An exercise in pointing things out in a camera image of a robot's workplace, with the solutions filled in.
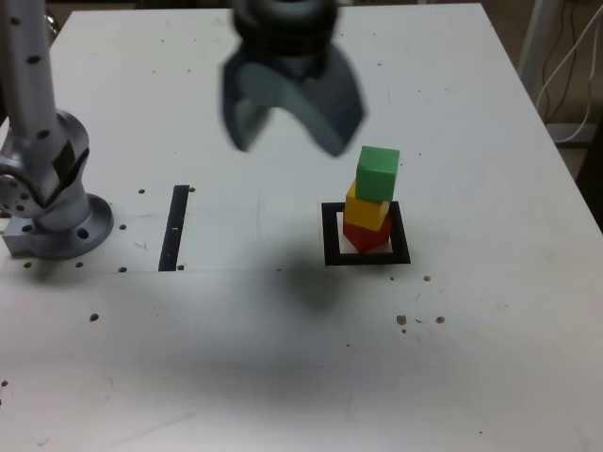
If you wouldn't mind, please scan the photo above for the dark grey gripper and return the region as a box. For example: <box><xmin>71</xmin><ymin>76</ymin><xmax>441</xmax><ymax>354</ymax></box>
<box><xmin>220</xmin><ymin>45</ymin><xmax>369</xmax><ymax>159</ymax></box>

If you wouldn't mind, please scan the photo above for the green cube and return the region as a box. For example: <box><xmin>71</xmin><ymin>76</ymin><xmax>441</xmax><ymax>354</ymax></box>
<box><xmin>355</xmin><ymin>145</ymin><xmax>400</xmax><ymax>202</ymax></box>

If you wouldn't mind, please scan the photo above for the yellow cube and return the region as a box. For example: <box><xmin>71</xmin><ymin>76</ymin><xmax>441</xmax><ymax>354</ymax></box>
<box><xmin>344</xmin><ymin>181</ymin><xmax>391</xmax><ymax>233</ymax></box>

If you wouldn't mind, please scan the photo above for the red cube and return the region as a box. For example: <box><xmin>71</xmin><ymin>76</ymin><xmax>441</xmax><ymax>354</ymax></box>
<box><xmin>342</xmin><ymin>214</ymin><xmax>394</xmax><ymax>254</ymax></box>

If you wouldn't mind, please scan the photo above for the black tape square outline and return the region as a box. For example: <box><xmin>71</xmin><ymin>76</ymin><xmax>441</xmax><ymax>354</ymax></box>
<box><xmin>320</xmin><ymin>201</ymin><xmax>412</xmax><ymax>266</ymax></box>

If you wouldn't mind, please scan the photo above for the black tape strip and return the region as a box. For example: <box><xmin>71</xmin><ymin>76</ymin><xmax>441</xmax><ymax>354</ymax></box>
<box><xmin>157</xmin><ymin>185</ymin><xmax>190</xmax><ymax>272</ymax></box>

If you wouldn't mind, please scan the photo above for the white post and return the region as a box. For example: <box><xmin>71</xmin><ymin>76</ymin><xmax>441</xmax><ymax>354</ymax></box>
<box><xmin>517</xmin><ymin>0</ymin><xmax>547</xmax><ymax>84</ymax></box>

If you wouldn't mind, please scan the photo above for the white cable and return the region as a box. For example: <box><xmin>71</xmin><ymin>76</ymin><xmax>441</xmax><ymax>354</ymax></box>
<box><xmin>536</xmin><ymin>0</ymin><xmax>603</xmax><ymax>142</ymax></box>

